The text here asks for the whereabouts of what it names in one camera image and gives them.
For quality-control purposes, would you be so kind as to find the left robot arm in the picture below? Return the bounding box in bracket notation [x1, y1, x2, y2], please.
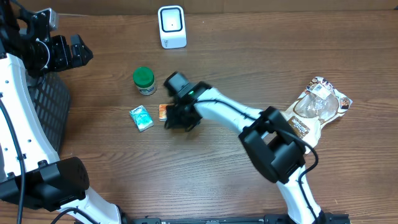
[1, 1, 129, 223]

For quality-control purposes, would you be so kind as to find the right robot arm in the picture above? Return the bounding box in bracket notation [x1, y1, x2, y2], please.
[164, 72, 325, 223]

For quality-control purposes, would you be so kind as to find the brown white snack pouch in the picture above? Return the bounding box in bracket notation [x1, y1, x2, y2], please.
[281, 77, 353, 147]

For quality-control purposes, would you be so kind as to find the green tissue pack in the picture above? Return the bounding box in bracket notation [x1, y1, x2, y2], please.
[129, 105, 154, 132]

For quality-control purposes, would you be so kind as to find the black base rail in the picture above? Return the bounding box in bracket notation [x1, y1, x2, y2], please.
[131, 213, 351, 224]

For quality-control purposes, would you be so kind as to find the grey plastic mesh basket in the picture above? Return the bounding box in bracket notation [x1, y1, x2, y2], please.
[26, 72, 71, 153]

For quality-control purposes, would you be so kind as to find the orange tissue pack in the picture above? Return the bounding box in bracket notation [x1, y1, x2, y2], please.
[159, 104, 168, 121]

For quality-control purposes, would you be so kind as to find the green lid jar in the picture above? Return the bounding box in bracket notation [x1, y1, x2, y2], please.
[132, 67, 157, 96]

